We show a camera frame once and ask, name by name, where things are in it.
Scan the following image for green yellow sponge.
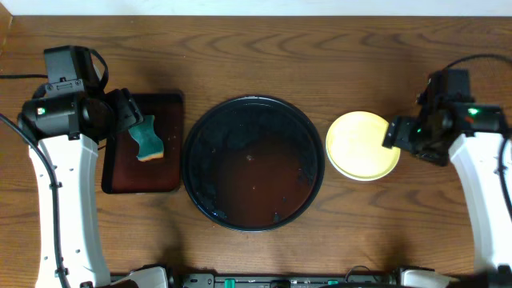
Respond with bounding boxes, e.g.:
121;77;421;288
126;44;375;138
129;115;164;162

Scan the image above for yellow plate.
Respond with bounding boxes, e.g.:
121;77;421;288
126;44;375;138
326;111;400;176

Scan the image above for light blue plate front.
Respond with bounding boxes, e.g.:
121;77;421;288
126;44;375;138
339;170;389;182

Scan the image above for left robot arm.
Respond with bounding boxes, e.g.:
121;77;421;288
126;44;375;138
18;89;169;287

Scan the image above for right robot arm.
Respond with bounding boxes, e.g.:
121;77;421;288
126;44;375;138
382;103;511;287

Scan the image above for black rectangular tray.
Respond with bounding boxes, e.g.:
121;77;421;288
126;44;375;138
101;90;184;194

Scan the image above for black round tray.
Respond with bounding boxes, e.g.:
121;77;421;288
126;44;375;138
182;95;325;232

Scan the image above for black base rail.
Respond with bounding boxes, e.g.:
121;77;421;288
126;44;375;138
110;263;403;288

